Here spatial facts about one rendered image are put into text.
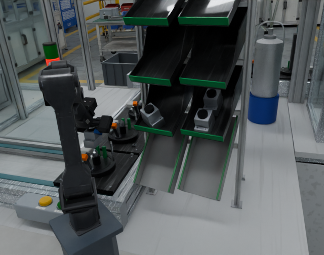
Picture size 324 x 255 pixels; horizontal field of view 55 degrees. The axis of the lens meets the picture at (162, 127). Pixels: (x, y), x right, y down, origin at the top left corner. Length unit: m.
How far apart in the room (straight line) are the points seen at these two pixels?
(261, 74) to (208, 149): 0.74
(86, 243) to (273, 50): 1.24
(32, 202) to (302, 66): 1.60
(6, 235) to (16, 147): 0.47
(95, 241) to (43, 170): 0.65
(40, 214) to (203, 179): 0.55
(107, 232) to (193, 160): 0.39
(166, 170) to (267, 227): 0.38
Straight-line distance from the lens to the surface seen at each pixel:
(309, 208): 1.77
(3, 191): 1.31
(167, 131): 0.93
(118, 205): 1.06
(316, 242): 1.92
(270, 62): 1.68
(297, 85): 2.08
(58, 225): 0.89
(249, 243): 1.08
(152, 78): 0.88
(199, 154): 1.05
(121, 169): 1.20
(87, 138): 1.16
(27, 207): 1.16
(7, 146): 1.60
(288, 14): 9.96
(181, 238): 1.07
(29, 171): 1.42
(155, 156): 1.08
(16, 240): 1.21
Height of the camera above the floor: 1.64
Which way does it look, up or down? 27 degrees down
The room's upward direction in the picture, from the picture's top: 3 degrees counter-clockwise
